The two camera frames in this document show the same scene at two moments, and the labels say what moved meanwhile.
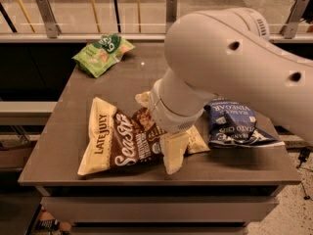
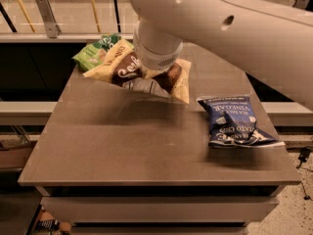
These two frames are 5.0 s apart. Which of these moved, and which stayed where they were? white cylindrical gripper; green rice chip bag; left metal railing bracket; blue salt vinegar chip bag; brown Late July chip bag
Moved: white cylindrical gripper; brown Late July chip bag
Stayed: green rice chip bag; blue salt vinegar chip bag; left metal railing bracket
